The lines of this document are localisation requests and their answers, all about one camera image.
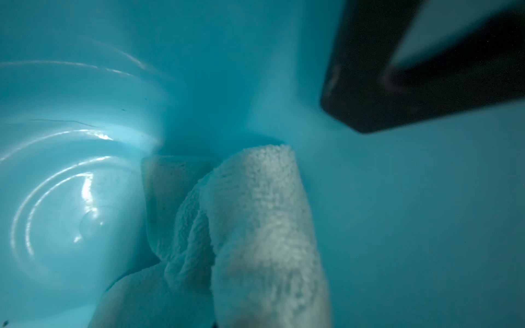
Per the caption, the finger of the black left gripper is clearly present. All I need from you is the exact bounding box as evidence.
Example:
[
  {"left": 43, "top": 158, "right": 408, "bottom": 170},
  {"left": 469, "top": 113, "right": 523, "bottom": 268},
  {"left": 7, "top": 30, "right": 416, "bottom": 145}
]
[{"left": 320, "top": 1, "right": 524, "bottom": 133}]

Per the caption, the light teal cloth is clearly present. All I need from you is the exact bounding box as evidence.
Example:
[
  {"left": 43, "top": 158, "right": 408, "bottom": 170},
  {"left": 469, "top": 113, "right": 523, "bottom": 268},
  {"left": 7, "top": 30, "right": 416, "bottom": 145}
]
[{"left": 89, "top": 145, "right": 332, "bottom": 327}]

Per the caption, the teal plastic bucket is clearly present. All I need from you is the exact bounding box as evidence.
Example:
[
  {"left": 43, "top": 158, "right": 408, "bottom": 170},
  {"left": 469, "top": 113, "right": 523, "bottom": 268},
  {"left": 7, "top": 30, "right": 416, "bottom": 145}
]
[{"left": 1, "top": 1, "right": 524, "bottom": 327}]

